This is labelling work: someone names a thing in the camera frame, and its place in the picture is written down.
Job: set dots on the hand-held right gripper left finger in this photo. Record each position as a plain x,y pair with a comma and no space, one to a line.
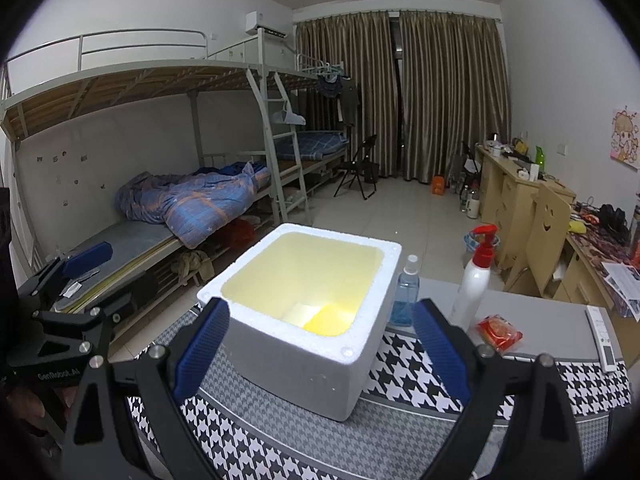
200,355

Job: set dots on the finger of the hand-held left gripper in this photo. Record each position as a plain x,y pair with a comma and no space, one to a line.
87,258
130,297

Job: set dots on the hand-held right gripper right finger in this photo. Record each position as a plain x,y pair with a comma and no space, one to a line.
440,350

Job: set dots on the white foam box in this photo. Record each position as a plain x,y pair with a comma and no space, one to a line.
300,375

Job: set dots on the grey mattress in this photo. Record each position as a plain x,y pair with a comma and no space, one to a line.
130,240

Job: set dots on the red snack packet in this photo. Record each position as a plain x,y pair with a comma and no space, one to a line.
497,332

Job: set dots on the blue spray bottle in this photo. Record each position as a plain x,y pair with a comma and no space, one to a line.
406,300

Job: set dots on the beige crumpled clothes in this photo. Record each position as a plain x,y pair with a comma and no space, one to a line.
192,266

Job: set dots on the white red pump bottle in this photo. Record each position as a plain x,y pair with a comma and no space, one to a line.
472,285

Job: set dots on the houndstooth tablecloth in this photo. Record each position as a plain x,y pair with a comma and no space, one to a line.
400,435

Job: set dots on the blue patterned quilt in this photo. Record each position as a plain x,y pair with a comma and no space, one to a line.
190,205

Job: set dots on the yellow sponge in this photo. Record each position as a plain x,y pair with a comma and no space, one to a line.
327,322

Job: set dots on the red plastic bag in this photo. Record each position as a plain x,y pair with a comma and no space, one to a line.
245,232

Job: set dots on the wooden desk with patterned cloth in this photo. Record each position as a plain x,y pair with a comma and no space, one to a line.
575,280

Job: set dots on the white remote control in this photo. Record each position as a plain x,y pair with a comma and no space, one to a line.
602,337

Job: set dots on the wooden smiley chair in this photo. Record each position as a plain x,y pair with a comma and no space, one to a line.
545,220

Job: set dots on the light wooden desk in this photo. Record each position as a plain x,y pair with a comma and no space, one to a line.
505,185

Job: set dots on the yellow banana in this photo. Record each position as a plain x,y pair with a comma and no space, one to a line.
577,226

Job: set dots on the printed papers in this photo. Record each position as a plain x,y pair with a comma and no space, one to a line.
620,280

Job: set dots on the black folding chair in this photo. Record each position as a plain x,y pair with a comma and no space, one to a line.
362,162

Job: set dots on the green bottle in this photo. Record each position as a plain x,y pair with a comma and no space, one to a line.
539,157

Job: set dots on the black shoes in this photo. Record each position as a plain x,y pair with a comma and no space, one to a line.
612,217

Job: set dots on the blue plaid mattress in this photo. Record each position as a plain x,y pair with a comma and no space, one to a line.
310,142

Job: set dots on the brown striped curtain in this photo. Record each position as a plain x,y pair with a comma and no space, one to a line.
370,85
450,100

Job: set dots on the dark hanging garment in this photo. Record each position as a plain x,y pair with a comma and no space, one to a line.
349,102

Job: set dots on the white air conditioner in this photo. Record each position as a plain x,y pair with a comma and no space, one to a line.
265,22

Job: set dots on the cartoon wall poster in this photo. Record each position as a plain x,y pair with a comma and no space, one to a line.
625,137

